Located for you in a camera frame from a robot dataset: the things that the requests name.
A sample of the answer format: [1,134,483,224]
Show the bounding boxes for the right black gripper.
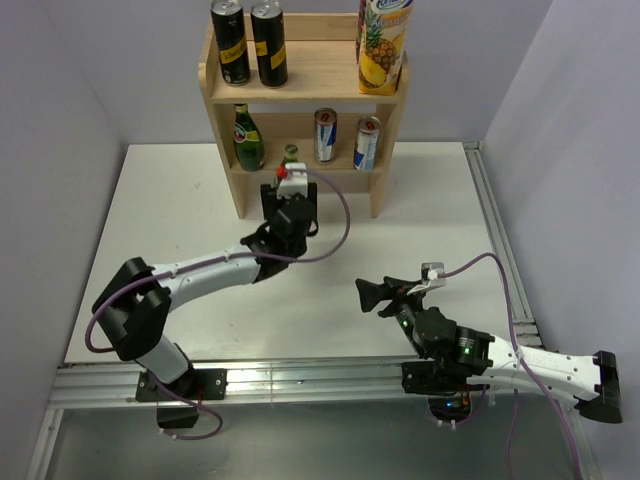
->
[354,277,428,359]

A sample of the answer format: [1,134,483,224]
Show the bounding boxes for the green glass bottle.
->
[280,144,299,167]
[233,104,265,172]

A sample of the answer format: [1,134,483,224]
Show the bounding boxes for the silver red-top can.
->
[353,116,381,172]
[314,108,337,164]

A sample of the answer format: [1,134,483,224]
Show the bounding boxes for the black can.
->
[210,0,251,85]
[251,0,288,88]

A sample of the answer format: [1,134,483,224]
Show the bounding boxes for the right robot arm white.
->
[355,269,622,424]

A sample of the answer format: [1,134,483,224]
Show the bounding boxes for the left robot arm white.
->
[91,182,318,399]

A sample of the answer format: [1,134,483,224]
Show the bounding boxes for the wooden two-tier shelf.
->
[198,13,410,217]

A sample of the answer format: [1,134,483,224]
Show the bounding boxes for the pineapple juice carton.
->
[356,0,414,96]

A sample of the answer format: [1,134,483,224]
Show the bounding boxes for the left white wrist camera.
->
[275,162,308,199]

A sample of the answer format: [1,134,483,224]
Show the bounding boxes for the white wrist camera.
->
[407,262,446,295]
[275,162,308,199]

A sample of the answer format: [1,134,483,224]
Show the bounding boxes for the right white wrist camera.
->
[407,262,446,295]

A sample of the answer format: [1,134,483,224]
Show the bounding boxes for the front aluminium rail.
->
[47,357,571,411]

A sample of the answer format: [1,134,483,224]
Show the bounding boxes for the aluminium rail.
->
[463,142,543,349]
[47,357,571,411]

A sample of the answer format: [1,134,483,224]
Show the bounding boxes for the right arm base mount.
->
[401,358,488,431]

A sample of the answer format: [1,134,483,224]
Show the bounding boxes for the right side aluminium rail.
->
[463,142,543,349]

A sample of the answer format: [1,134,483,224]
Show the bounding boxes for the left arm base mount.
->
[134,367,229,431]

